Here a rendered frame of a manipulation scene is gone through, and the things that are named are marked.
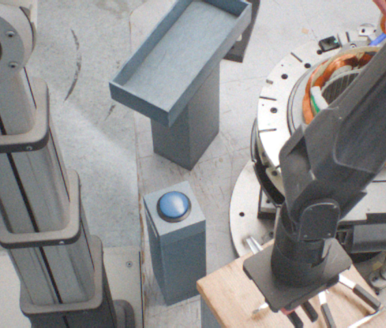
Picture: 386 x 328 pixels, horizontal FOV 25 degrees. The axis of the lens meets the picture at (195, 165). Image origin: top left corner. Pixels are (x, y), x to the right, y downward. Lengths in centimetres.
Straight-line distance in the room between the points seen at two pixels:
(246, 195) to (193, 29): 30
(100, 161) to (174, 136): 103
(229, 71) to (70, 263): 51
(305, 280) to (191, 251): 42
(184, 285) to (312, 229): 63
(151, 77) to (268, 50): 41
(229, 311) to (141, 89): 41
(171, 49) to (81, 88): 128
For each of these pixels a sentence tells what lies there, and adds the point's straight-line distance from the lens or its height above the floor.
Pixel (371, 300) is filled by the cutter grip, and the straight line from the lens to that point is 114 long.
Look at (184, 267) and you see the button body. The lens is 136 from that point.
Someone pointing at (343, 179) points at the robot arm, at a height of 148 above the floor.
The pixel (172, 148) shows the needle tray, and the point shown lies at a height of 83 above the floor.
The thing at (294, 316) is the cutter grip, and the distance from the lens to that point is 102.
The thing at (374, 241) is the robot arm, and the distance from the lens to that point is 87.
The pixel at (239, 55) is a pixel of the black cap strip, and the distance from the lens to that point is 171.
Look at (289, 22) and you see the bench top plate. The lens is 180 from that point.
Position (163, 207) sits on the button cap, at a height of 104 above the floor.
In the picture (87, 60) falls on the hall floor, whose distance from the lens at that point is 275.
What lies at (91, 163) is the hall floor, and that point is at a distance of 253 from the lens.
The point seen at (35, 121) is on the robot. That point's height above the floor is 118.
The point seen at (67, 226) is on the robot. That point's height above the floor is 92.
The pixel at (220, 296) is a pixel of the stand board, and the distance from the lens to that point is 116.
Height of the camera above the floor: 213
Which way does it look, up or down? 58 degrees down
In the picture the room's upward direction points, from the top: 2 degrees counter-clockwise
